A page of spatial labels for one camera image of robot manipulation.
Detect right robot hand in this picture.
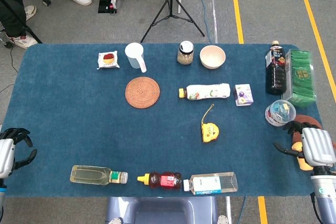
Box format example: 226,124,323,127
272,120,336,167

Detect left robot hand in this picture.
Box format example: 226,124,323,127
0,128,38,179

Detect yellow tape measure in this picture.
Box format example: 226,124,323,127
201,103,221,143

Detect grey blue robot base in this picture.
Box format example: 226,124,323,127
104,196,232,224

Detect yellow brown plush toy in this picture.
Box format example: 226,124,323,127
290,114,336,172

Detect clear tub of clips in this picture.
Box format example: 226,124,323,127
264,99,297,127

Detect clear box green packets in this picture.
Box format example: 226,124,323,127
282,48,318,109

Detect blue table mat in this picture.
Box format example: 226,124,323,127
0,43,325,198

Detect dark soy sauce bottle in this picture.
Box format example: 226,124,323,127
265,40,287,95

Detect pale yellow liquid bottle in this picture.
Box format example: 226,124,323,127
69,165,129,186

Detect small purple carton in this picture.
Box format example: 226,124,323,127
234,83,255,107

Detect clear square bottle blue label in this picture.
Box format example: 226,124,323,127
183,172,238,196

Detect white sneaker red trim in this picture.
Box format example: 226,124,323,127
5,34,39,49

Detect white drink bottle yellow cap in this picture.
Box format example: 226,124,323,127
178,83,231,101

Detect black stand leg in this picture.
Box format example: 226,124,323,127
0,0,43,44

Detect white snack packet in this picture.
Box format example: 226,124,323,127
96,51,121,70

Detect beige bowl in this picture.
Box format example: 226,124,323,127
199,45,226,70

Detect round woven coaster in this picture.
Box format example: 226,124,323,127
125,76,161,109

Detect black trouser leg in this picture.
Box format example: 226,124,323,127
0,0,27,38

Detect bear shaped honey bottle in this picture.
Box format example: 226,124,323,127
136,172,182,190

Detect glass jar black lid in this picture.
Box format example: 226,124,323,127
176,40,195,66

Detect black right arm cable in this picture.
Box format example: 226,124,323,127
309,191,317,210

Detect blue floor cable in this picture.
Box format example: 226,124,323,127
183,0,214,44

